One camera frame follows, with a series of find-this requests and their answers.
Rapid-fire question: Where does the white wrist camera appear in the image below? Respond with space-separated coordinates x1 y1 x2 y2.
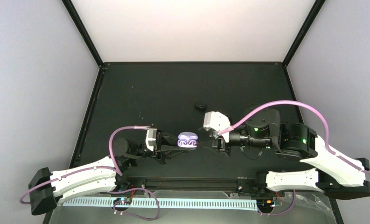
203 111 232 143
145 128 157 152

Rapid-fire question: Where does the lavender earbud charging case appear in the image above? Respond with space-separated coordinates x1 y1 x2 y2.
178 132 198 150

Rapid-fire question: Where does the black aluminium front rail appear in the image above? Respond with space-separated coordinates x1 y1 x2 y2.
115 173 334 195

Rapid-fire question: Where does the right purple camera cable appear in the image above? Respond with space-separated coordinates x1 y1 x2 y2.
217 99 370 186

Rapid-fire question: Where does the purple earbud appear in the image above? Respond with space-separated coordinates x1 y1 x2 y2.
188 140 197 148
177 140 188 148

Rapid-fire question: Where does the black earbud charging case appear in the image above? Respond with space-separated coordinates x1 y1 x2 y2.
194 101 207 111

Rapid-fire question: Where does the white slotted cable duct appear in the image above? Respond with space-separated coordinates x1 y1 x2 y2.
63 196 258 211

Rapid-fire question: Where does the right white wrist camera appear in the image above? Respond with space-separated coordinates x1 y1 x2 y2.
203 111 232 143

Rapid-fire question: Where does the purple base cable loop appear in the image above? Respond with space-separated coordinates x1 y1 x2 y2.
104 187 161 221

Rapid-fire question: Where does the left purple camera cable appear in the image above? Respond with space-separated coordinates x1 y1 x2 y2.
19 125 151 205

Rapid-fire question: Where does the purple camera cable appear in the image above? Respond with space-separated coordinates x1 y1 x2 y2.
217 99 370 186
19 125 151 205

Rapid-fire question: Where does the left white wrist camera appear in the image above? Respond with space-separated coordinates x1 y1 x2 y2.
145 128 157 152

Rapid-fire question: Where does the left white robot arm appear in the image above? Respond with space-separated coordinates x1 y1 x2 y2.
20 129 198 216

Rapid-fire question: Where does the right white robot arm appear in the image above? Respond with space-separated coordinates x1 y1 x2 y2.
203 107 370 200

